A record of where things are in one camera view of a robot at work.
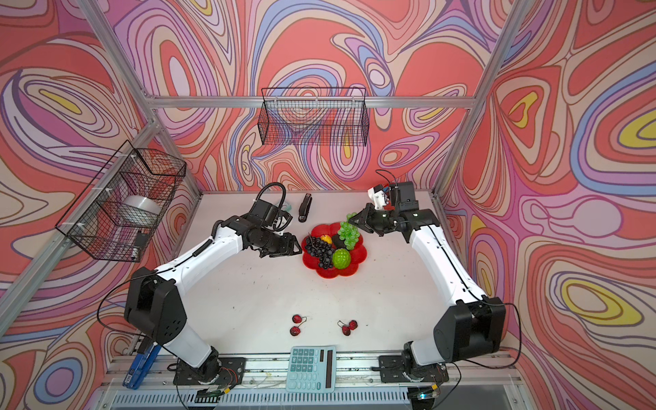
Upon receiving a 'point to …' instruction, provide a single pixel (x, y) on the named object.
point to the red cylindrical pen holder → (389, 207)
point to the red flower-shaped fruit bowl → (359, 254)
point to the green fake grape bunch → (349, 232)
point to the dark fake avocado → (340, 243)
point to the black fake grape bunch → (323, 250)
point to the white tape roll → (143, 202)
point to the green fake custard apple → (341, 258)
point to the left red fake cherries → (297, 319)
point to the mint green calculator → (312, 369)
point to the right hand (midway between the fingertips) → (350, 225)
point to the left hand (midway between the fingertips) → (299, 249)
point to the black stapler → (305, 207)
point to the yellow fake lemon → (326, 238)
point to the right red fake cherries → (352, 325)
